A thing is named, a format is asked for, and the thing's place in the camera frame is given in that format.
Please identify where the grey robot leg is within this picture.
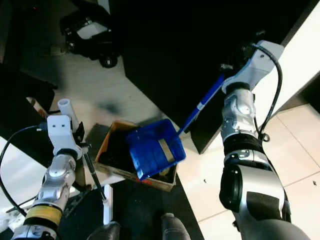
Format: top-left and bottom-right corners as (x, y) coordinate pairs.
(87, 221), (122, 240)
(161, 213), (192, 240)

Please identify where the black floor mat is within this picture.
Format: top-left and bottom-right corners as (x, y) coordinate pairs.
(52, 177), (206, 240)

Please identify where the clear plastic package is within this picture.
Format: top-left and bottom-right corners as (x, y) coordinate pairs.
(2, 210), (26, 233)

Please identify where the grey right robot leg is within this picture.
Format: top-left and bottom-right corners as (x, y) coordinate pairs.
(161, 213), (192, 240)

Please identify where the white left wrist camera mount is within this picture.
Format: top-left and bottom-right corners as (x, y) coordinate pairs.
(47, 115), (81, 156)

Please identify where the brown cardboard box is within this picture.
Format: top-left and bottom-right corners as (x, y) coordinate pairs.
(95, 120), (178, 193)

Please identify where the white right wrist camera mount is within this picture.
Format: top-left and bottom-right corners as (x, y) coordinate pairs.
(222, 40), (285, 93)

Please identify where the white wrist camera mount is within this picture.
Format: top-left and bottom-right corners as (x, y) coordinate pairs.
(222, 40), (285, 93)
(47, 115), (81, 156)

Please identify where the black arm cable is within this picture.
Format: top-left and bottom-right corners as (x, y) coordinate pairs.
(250, 42), (283, 143)
(0, 122), (50, 201)

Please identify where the blue plastic dustpan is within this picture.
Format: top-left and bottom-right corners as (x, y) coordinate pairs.
(125, 74), (226, 181)

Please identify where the black wheeled machine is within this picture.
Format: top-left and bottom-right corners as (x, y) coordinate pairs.
(60, 2), (121, 69)

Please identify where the black cabinet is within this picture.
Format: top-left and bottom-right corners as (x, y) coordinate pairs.
(115, 0), (320, 155)

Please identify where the grey left robot leg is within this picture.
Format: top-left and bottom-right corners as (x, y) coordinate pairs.
(87, 221), (122, 240)

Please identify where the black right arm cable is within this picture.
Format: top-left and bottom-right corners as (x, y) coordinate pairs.
(250, 42), (283, 143)

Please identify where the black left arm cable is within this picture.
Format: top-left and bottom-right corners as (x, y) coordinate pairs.
(0, 122), (50, 201)

